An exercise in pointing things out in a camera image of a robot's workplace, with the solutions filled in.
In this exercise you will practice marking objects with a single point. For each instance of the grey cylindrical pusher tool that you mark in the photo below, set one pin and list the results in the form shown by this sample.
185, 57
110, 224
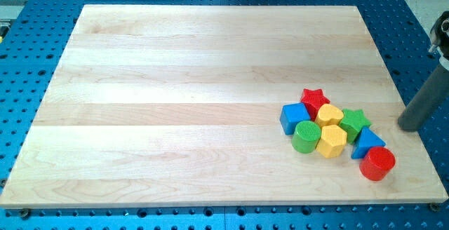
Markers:
425, 102

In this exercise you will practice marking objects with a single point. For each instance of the green cylinder block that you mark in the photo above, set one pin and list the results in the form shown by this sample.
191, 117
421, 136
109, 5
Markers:
306, 136

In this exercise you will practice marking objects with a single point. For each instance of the green star block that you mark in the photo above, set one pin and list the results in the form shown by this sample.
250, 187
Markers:
353, 122

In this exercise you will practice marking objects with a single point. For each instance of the yellow heart block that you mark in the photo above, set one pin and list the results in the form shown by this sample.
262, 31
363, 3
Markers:
328, 114

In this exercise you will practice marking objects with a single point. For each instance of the black robot arm end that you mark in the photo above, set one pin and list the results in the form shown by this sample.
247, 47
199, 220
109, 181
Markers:
439, 35

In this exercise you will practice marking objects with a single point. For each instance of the light wooden board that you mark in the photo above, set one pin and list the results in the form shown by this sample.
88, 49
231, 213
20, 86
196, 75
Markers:
155, 106

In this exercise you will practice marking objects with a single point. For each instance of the yellow hexagon block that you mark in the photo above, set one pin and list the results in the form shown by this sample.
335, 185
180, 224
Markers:
332, 142

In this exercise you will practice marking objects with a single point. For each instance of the red cylinder block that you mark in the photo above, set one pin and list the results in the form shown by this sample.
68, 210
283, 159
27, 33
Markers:
377, 163

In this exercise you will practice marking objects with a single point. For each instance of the red star block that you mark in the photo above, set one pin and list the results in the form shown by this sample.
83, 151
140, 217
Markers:
313, 100

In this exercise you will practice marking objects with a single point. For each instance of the blue triangle block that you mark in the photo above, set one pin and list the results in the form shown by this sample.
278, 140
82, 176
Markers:
365, 140

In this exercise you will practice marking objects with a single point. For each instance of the blue cube block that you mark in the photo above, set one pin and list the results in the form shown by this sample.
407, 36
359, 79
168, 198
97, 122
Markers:
291, 115

